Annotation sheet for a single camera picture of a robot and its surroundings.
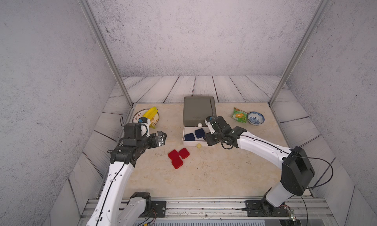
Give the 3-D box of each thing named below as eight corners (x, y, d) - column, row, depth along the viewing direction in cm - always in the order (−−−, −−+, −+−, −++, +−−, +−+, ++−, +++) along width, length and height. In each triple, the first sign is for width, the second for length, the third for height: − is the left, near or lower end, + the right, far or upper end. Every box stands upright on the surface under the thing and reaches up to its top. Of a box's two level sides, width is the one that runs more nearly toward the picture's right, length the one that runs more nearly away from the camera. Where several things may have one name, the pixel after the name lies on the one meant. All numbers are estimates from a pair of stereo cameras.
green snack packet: (227, 117, 114) (229, 112, 110) (234, 110, 118) (235, 106, 114) (243, 126, 108) (244, 121, 104) (249, 119, 112) (251, 114, 108)
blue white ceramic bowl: (248, 126, 108) (250, 122, 105) (245, 115, 115) (247, 111, 111) (263, 125, 108) (265, 121, 105) (259, 115, 115) (261, 111, 111)
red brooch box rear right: (183, 159, 93) (183, 158, 91) (178, 152, 96) (178, 151, 94) (190, 155, 95) (189, 153, 93) (184, 148, 98) (184, 146, 96)
